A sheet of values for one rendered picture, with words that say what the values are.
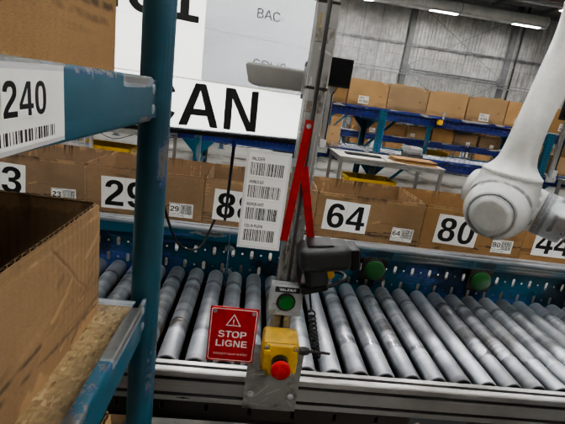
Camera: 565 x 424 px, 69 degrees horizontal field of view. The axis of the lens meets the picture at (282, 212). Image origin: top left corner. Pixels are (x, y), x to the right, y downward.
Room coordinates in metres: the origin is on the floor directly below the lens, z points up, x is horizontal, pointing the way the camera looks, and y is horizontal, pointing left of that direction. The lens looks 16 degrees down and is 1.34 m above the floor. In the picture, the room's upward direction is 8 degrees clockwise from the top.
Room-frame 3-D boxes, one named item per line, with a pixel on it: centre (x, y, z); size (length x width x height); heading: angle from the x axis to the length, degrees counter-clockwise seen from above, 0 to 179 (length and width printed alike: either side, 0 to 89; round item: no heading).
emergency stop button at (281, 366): (0.69, -0.04, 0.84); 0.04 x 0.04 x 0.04; 5
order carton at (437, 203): (1.59, -0.68, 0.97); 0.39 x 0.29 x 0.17; 95
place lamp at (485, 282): (1.37, -0.74, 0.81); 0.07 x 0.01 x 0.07; 95
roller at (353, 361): (1.09, -0.22, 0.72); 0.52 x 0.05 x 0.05; 5
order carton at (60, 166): (1.44, 0.87, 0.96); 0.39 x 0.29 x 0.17; 95
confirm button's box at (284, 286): (0.76, -0.03, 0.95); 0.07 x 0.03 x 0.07; 95
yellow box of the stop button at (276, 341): (0.74, -0.07, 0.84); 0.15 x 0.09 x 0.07; 95
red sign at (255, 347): (0.76, 0.04, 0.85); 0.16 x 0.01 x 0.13; 95
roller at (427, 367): (1.11, -0.41, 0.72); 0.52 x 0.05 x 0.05; 5
